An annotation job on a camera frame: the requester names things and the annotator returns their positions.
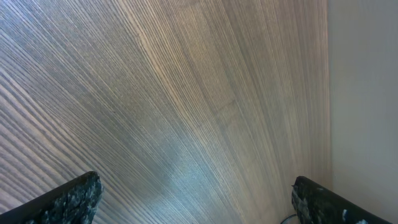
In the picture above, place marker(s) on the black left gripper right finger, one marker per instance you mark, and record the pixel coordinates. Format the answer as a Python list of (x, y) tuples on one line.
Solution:
[(314, 203)]

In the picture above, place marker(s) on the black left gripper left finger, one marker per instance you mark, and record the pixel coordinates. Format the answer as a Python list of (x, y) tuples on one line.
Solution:
[(73, 202)]

